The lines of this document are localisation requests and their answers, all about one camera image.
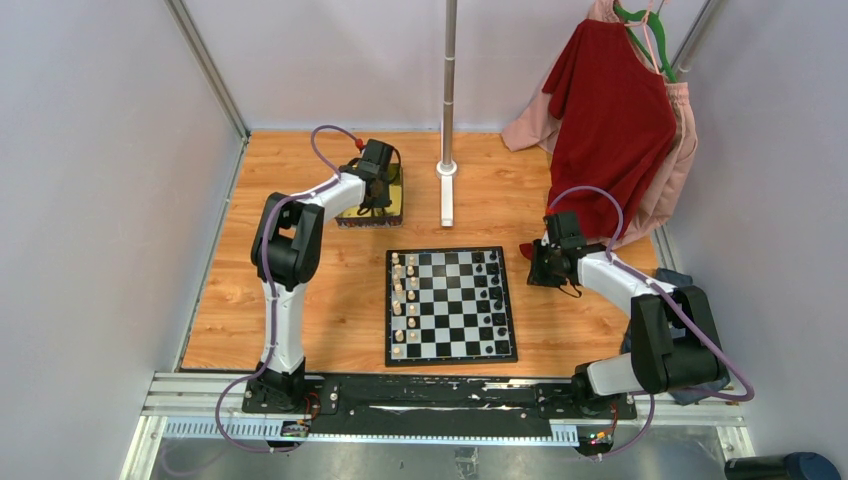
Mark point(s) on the silver vertical pole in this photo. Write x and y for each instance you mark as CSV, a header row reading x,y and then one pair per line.
x,y
447,123

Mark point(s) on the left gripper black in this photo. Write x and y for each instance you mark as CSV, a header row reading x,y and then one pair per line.
x,y
382,200

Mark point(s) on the dark blue bottle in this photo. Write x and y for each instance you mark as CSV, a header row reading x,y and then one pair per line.
x,y
792,466

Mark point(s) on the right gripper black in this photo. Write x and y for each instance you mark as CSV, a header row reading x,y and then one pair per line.
x,y
537,276

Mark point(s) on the gold metal tin box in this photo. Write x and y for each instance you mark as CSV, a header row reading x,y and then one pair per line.
x,y
385,212

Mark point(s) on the black white chessboard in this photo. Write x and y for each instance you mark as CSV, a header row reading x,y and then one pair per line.
x,y
454,316

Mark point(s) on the white pole base bracket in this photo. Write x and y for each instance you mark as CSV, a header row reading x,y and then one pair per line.
x,y
447,195

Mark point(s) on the red shirt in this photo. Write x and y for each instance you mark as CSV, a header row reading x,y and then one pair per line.
x,y
609,126

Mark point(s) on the green clothes hanger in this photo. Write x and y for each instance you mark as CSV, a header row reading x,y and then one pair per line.
x,y
654,45

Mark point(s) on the pink garment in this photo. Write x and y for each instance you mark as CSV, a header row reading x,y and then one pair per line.
x,y
669,159

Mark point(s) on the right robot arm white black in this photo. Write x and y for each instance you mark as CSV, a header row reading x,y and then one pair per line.
x,y
673,339

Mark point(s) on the grey blue cloth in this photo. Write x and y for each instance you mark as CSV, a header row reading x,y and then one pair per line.
x,y
688,395

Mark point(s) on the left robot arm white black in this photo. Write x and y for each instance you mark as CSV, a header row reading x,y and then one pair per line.
x,y
286,252

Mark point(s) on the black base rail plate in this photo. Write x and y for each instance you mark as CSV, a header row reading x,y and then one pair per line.
x,y
422,406

